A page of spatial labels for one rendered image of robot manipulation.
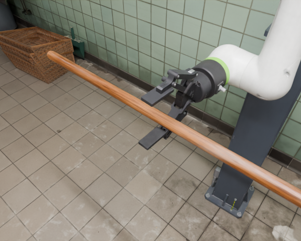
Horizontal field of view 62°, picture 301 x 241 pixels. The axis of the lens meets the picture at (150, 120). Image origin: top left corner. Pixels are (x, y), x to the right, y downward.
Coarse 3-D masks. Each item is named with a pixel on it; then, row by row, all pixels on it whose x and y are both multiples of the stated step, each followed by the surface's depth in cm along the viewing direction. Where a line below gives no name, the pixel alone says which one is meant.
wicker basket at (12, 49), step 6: (30, 36) 285; (36, 36) 291; (42, 36) 287; (48, 36) 282; (0, 42) 251; (48, 42) 288; (6, 48) 258; (12, 48) 247; (18, 48) 240; (18, 54) 251; (24, 54) 240; (30, 54) 233; (36, 60) 242; (42, 66) 249; (54, 66) 263; (48, 72) 258
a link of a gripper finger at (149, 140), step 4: (156, 128) 63; (160, 128) 63; (152, 132) 62; (156, 132) 62; (160, 132) 62; (164, 132) 62; (148, 136) 61; (152, 136) 61; (156, 136) 61; (160, 136) 61; (140, 140) 60; (144, 140) 60; (148, 140) 60; (152, 140) 60; (156, 140) 60; (140, 144) 59; (144, 144) 59; (148, 144) 59; (152, 144) 59; (148, 148) 58
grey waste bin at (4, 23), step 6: (0, 6) 325; (6, 6) 332; (0, 12) 328; (6, 12) 334; (0, 18) 332; (6, 18) 337; (12, 18) 347; (0, 24) 337; (6, 24) 340; (12, 24) 348; (0, 30) 341; (6, 30) 344
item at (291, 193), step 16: (64, 64) 79; (96, 80) 72; (112, 96) 70; (128, 96) 66; (144, 112) 63; (160, 112) 62; (176, 128) 58; (208, 144) 54; (224, 160) 53; (240, 160) 51; (256, 176) 49; (272, 176) 48; (288, 192) 46
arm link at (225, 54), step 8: (216, 48) 72; (224, 48) 70; (232, 48) 70; (240, 48) 70; (208, 56) 70; (216, 56) 68; (224, 56) 68; (232, 56) 68; (240, 56) 68; (248, 56) 67; (224, 64) 66; (232, 64) 68; (240, 64) 67; (232, 72) 68; (240, 72) 67; (232, 80) 69; (240, 80) 68
